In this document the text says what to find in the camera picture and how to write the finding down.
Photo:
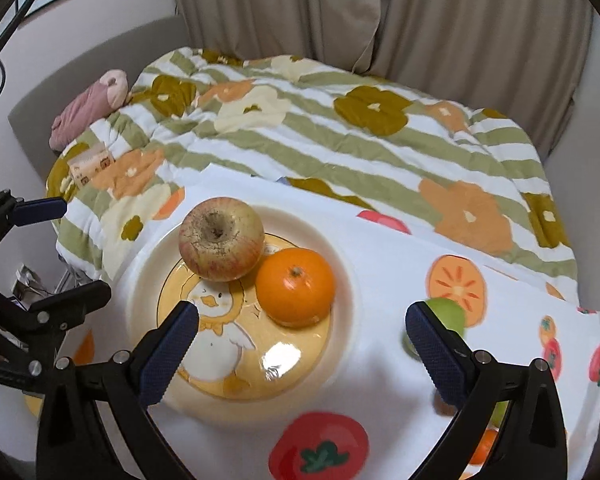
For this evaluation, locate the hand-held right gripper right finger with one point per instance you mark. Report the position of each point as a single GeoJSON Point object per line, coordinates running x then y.
{"type": "Point", "coordinates": [435, 355]}

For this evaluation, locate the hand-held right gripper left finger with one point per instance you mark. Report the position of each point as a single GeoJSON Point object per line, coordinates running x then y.
{"type": "Point", "coordinates": [170, 350]}

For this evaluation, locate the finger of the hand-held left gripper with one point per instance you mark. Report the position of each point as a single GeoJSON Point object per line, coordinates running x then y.
{"type": "Point", "coordinates": [40, 210]}
{"type": "Point", "coordinates": [75, 300]}

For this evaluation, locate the green apple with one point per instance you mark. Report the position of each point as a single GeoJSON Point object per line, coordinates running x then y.
{"type": "Point", "coordinates": [450, 315]}

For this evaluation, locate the cream duck-print plate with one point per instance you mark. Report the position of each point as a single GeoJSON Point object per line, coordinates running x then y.
{"type": "Point", "coordinates": [145, 270]}

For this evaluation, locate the red-yellow apple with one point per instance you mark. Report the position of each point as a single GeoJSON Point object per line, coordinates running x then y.
{"type": "Point", "coordinates": [221, 238]}

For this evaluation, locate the large orange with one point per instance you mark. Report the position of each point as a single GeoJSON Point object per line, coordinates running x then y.
{"type": "Point", "coordinates": [295, 287]}

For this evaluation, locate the printed paper packet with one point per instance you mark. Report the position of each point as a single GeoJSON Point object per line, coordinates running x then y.
{"type": "Point", "coordinates": [90, 165]}

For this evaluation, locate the white fruit-print cloth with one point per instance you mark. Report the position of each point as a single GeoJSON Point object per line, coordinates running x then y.
{"type": "Point", "coordinates": [380, 270]}

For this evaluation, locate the pink plush toy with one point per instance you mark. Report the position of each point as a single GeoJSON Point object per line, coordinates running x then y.
{"type": "Point", "coordinates": [80, 115]}

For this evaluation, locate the beige upholstered headboard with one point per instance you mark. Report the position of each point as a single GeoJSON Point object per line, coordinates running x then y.
{"type": "Point", "coordinates": [80, 60]}

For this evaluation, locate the floral striped quilt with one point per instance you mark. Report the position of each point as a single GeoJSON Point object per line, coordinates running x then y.
{"type": "Point", "coordinates": [330, 150]}

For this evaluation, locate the beige curtain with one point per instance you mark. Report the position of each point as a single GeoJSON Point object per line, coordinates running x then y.
{"type": "Point", "coordinates": [270, 10]}
{"type": "Point", "coordinates": [480, 25]}

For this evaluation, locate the metal frame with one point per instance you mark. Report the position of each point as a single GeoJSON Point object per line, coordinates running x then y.
{"type": "Point", "coordinates": [27, 282]}

